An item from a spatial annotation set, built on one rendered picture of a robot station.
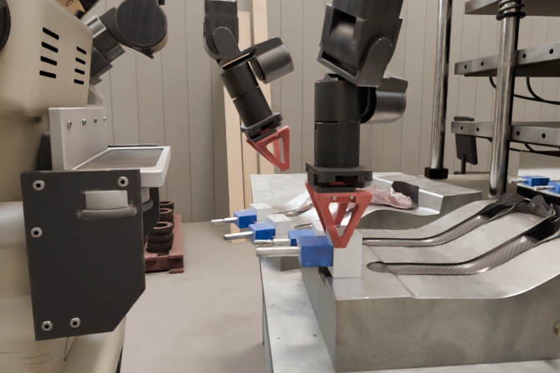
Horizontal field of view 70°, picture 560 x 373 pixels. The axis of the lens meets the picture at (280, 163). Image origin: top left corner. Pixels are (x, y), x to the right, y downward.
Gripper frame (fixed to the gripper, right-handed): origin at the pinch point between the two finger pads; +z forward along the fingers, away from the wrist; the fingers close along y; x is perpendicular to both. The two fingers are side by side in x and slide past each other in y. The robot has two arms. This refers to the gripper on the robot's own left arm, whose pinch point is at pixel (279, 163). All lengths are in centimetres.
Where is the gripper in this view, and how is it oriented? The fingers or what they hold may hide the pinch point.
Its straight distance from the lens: 76.2
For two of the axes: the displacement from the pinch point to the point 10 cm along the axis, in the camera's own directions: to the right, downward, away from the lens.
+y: -2.4, -1.3, 9.6
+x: -8.7, 4.7, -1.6
